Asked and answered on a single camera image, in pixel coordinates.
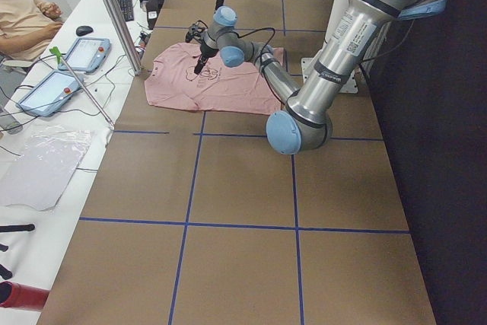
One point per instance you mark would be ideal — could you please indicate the black tripod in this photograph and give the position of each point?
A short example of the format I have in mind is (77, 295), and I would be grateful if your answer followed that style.
(5, 229)

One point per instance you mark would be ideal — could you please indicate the teach pendant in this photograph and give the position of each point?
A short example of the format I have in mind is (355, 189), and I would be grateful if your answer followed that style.
(87, 54)
(49, 95)

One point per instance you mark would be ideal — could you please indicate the metal rod with green clip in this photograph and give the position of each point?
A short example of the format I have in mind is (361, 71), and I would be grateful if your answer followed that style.
(55, 51)

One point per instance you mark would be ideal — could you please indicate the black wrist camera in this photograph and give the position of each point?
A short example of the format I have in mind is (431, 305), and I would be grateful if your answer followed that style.
(195, 32)

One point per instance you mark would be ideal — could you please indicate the black computer mouse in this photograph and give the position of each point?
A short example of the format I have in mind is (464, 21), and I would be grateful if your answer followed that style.
(83, 30)

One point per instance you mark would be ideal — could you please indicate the clear plastic bag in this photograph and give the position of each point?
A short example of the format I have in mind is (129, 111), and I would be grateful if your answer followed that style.
(38, 178)

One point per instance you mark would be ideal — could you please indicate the far teach pendant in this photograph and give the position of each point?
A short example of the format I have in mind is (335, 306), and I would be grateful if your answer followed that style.
(87, 54)

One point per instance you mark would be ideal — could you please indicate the black keyboard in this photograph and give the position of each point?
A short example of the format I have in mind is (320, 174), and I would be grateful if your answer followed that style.
(126, 7)

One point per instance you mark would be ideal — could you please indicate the aluminium frame post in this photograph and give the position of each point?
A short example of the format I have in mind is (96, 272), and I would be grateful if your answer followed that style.
(123, 34)

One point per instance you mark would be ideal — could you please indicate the white camera mast column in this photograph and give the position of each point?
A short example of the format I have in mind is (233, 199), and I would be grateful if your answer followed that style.
(335, 19)

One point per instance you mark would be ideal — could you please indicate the black power box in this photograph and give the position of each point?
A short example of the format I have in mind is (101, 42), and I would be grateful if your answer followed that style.
(153, 8)

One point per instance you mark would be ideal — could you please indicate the pink Snoopy t-shirt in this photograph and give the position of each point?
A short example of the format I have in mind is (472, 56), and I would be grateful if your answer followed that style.
(173, 84)

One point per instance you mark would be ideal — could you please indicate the red cylinder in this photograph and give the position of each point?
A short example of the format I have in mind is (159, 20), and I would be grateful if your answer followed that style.
(22, 297)

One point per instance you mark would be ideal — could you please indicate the seated person in beige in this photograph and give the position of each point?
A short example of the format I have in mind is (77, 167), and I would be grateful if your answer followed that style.
(27, 27)

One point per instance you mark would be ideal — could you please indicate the near teach pendant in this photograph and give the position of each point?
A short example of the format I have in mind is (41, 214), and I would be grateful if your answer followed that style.
(49, 95)

